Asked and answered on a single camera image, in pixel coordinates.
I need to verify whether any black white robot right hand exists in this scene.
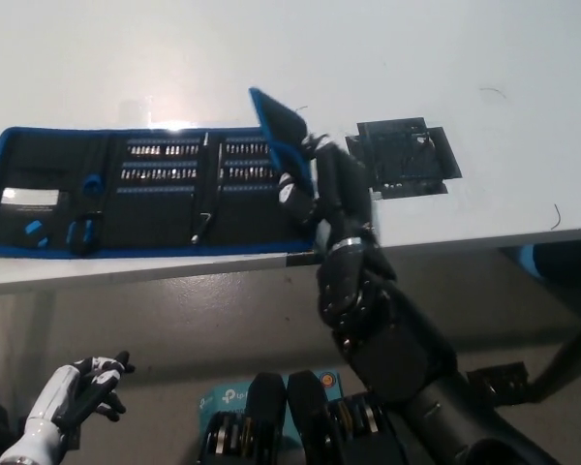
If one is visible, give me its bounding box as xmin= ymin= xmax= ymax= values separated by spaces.
xmin=277 ymin=133 xmax=381 ymax=251

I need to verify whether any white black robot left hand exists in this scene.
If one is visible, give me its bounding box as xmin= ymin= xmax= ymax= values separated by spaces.
xmin=26 ymin=350 xmax=138 ymax=431

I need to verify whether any black toolkit roll blue trim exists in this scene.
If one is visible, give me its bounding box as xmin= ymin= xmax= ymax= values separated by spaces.
xmin=0 ymin=86 xmax=321 ymax=259

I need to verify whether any black desk leg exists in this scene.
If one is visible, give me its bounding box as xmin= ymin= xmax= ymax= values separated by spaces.
xmin=525 ymin=309 xmax=581 ymax=406

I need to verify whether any black circuit board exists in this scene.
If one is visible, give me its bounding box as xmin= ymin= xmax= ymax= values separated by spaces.
xmin=343 ymin=115 xmax=464 ymax=199

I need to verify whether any blue strip of screwdriver bits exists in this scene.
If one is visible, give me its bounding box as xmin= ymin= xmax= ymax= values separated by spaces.
xmin=223 ymin=158 xmax=278 ymax=178
xmin=125 ymin=136 xmax=199 ymax=157
xmin=223 ymin=182 xmax=285 ymax=193
xmin=120 ymin=161 xmax=199 ymax=182
xmin=223 ymin=136 xmax=268 ymax=154

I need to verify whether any black flexible extension shaft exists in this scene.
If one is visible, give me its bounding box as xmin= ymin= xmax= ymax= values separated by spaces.
xmin=190 ymin=141 xmax=225 ymax=244

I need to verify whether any teal router box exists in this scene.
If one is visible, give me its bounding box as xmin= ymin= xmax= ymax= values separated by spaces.
xmin=197 ymin=369 xmax=341 ymax=443

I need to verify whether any blue and black seat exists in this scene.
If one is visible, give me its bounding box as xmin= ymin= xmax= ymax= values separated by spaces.
xmin=505 ymin=244 xmax=581 ymax=293

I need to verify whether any black floor plate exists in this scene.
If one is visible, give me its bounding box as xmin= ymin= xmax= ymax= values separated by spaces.
xmin=466 ymin=361 xmax=532 ymax=404

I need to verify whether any black blue wrist strap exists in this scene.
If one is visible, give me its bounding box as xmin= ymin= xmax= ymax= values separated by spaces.
xmin=66 ymin=210 xmax=104 ymax=257

